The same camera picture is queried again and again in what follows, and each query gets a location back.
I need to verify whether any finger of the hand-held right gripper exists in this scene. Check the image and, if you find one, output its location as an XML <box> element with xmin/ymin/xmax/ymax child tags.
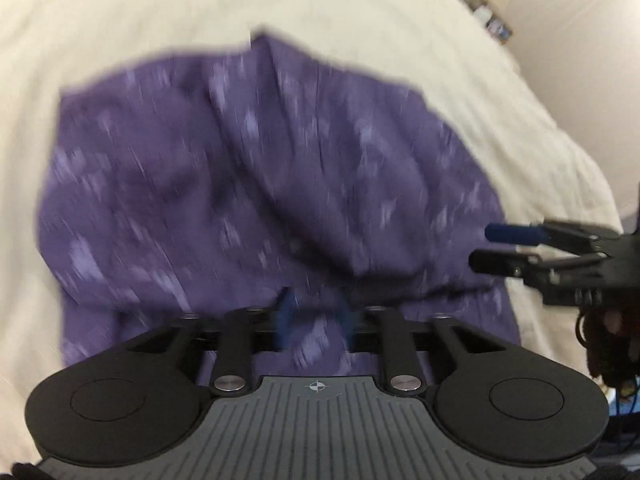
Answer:
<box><xmin>468</xmin><ymin>247</ymin><xmax>613</xmax><ymax>282</ymax></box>
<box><xmin>484</xmin><ymin>219</ymin><xmax>623</xmax><ymax>257</ymax></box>

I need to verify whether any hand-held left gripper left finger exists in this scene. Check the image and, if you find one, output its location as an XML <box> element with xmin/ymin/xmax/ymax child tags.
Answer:
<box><xmin>119</xmin><ymin>286</ymin><xmax>300</xmax><ymax>395</ymax></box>

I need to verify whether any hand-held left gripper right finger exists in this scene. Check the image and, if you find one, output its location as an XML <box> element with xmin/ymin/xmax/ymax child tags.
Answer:
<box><xmin>336</xmin><ymin>287</ymin><xmax>507</xmax><ymax>395</ymax></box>

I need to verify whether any purple patterned hooded jacket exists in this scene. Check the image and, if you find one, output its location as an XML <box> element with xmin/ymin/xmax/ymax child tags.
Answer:
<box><xmin>37</xmin><ymin>34</ymin><xmax>523</xmax><ymax>378</ymax></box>

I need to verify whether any bed with cream blanket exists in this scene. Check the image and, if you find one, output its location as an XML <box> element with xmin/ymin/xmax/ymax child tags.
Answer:
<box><xmin>0</xmin><ymin>0</ymin><xmax>626</xmax><ymax>468</ymax></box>

